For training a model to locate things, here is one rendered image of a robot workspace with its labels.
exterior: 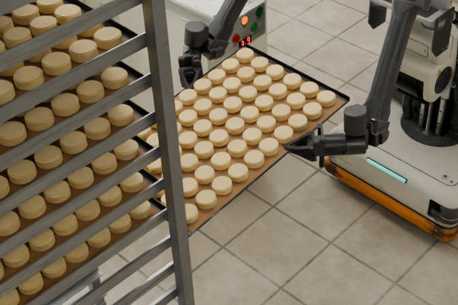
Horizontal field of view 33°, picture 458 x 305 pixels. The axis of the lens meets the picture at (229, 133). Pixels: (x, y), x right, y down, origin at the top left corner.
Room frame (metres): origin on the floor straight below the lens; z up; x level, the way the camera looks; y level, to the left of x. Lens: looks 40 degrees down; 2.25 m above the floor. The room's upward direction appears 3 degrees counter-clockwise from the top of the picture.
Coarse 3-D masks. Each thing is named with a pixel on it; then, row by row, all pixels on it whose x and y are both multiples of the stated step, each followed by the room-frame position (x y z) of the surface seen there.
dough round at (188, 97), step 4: (184, 92) 1.72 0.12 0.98; (188, 92) 1.72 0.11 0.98; (192, 92) 1.72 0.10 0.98; (180, 96) 1.71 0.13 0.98; (184, 96) 1.71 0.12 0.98; (188, 96) 1.70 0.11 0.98; (192, 96) 1.70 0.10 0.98; (196, 96) 1.71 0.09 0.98; (180, 100) 1.70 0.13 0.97; (184, 100) 1.69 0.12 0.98; (188, 100) 1.69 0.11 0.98; (192, 100) 1.69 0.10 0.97; (196, 100) 1.70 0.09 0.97; (184, 104) 1.69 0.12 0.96; (188, 104) 1.69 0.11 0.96
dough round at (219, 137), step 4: (212, 132) 1.55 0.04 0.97; (216, 132) 1.55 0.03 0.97; (220, 132) 1.55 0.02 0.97; (224, 132) 1.55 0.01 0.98; (212, 136) 1.54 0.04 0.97; (216, 136) 1.53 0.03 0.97; (220, 136) 1.53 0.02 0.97; (224, 136) 1.53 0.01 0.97; (212, 140) 1.52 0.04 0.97; (216, 140) 1.52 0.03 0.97; (220, 140) 1.52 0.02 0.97; (224, 140) 1.52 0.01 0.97; (228, 140) 1.53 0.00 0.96; (216, 144) 1.51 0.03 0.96; (220, 144) 1.51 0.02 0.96; (224, 144) 1.52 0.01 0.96
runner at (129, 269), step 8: (168, 240) 1.18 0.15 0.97; (152, 248) 1.15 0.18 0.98; (160, 248) 1.16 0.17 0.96; (144, 256) 1.13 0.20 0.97; (152, 256) 1.14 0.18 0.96; (128, 264) 1.13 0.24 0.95; (136, 264) 1.11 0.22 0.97; (144, 264) 1.13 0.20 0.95; (120, 272) 1.08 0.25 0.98; (128, 272) 1.10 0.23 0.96; (104, 280) 1.09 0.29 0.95; (112, 280) 1.07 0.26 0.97; (120, 280) 1.08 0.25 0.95; (96, 288) 1.04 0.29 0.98; (104, 288) 1.05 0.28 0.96; (88, 296) 1.03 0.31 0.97; (96, 296) 1.04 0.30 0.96; (72, 304) 1.02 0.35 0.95; (80, 304) 1.01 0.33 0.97; (88, 304) 1.02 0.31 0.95
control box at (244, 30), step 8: (256, 0) 2.47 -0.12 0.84; (248, 8) 2.41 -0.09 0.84; (256, 8) 2.42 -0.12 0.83; (264, 8) 2.46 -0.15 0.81; (240, 16) 2.36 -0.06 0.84; (248, 16) 2.39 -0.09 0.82; (256, 16) 2.42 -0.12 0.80; (264, 16) 2.46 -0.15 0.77; (240, 24) 2.36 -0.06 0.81; (248, 24) 2.39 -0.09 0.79; (264, 24) 2.46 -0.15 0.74; (232, 32) 2.33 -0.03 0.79; (240, 32) 2.36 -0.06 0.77; (248, 32) 2.39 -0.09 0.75; (256, 32) 2.42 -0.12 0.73; (264, 32) 2.45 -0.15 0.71; (232, 40) 2.32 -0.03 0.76; (240, 40) 2.36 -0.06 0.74; (232, 48) 2.33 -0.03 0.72; (224, 56) 2.29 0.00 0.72
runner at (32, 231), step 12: (144, 156) 1.16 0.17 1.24; (156, 156) 1.17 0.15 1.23; (132, 168) 1.13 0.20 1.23; (108, 180) 1.09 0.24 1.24; (120, 180) 1.11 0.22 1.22; (84, 192) 1.06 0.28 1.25; (96, 192) 1.07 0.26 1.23; (72, 204) 1.03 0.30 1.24; (84, 204) 1.05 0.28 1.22; (48, 216) 1.00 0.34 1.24; (60, 216) 1.01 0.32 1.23; (36, 228) 0.98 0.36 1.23; (12, 240) 0.94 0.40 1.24; (24, 240) 0.96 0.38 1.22; (0, 252) 0.93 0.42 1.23
